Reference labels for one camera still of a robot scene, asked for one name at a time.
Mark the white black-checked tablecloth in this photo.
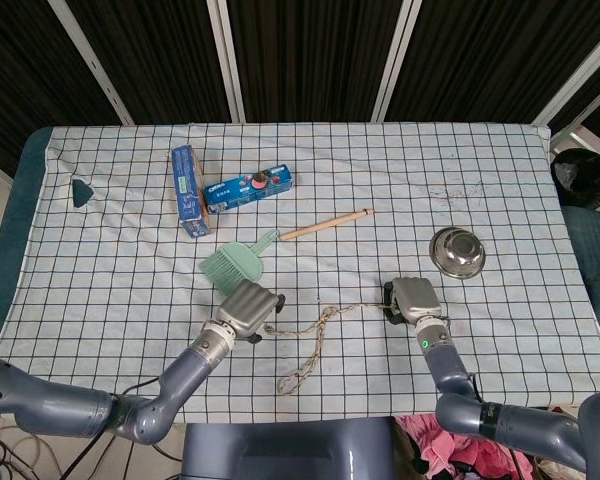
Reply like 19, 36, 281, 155
0, 122, 600, 416

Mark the stainless steel bowl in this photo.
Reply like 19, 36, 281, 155
428, 226, 487, 280

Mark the beige braided rope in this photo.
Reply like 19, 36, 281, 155
263, 301, 396, 395

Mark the blue-grey robot torso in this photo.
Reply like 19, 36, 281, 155
179, 416, 399, 480

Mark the white double partition post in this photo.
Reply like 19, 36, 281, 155
207, 0, 246, 124

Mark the pink cloth pile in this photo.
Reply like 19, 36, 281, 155
394, 414, 536, 480

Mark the grey floor cable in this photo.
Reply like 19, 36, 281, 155
0, 432, 49, 480

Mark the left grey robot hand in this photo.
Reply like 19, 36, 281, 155
215, 279, 287, 345

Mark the black cable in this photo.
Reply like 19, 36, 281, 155
72, 378, 161, 480

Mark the green brush with wooden handle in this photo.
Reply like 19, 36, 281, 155
198, 208, 376, 303

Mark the black plastic bag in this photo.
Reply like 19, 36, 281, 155
550, 147, 600, 211

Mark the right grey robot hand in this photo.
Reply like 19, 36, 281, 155
382, 276, 444, 326

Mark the blue Oreo cookie box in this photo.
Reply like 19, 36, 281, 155
202, 163, 296, 215

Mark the tall blue carton box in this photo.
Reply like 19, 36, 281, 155
171, 144, 213, 239

